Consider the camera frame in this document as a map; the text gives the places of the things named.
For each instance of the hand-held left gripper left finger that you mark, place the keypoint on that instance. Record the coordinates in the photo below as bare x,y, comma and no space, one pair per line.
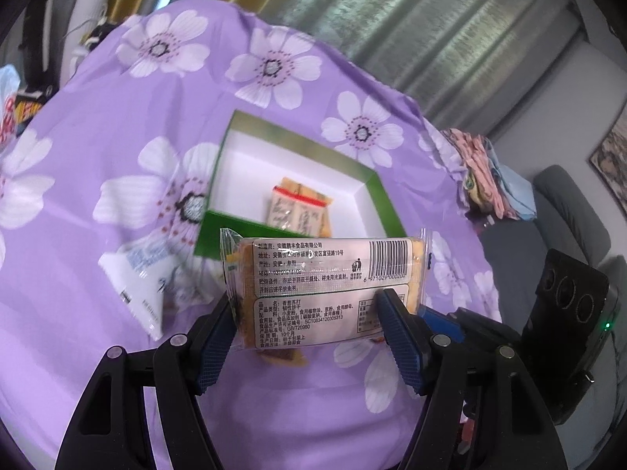
215,347

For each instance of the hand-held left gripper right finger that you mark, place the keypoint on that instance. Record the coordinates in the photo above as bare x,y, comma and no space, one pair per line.
397,338

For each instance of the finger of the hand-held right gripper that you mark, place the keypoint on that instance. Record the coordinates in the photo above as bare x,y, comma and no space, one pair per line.
443,325

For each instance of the cream white snack packet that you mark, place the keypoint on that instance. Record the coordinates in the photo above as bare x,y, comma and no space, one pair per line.
142,279

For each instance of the clear cracker packet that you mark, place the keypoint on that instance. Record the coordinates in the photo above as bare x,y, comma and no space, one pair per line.
313,264

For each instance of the green box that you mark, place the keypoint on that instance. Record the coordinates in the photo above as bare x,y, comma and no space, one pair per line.
274,166

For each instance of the grey sofa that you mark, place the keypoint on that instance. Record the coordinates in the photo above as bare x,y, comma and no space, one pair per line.
514,245

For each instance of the light blue cloth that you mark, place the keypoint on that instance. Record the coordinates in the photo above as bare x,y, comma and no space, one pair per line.
519,196

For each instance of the tan snack packet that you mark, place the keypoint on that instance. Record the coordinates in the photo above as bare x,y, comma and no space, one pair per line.
299,208

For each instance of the pink striped clothes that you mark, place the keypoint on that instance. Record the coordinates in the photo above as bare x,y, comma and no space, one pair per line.
470,152

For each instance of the purple floral tablecloth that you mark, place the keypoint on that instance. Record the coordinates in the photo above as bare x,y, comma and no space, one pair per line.
98,156

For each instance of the grey curtain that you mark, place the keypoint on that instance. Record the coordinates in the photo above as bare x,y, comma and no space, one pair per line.
416,34

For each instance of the yellow black snack bag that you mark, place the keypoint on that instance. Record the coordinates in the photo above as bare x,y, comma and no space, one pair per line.
29,110

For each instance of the white appliance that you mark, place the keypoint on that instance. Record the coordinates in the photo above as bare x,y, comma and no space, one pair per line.
78,58

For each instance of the white red plastic bag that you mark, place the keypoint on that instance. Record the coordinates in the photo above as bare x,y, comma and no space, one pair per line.
7,103

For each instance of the small black white object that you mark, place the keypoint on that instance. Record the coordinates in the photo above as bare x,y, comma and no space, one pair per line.
98,34

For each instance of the framed wall picture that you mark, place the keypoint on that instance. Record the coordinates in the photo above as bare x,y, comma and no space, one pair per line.
612,156

